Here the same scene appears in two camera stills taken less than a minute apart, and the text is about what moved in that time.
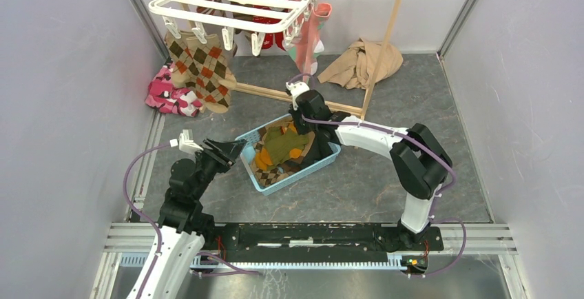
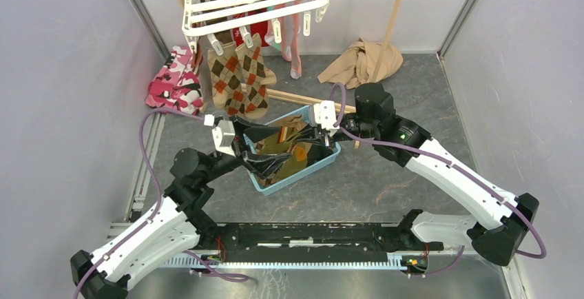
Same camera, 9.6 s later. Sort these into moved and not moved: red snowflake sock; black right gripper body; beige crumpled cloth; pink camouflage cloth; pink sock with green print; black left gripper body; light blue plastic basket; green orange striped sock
Moved: black left gripper body; green orange striped sock; pink sock with green print; red snowflake sock; black right gripper body
Not moved: beige crumpled cloth; light blue plastic basket; pink camouflage cloth
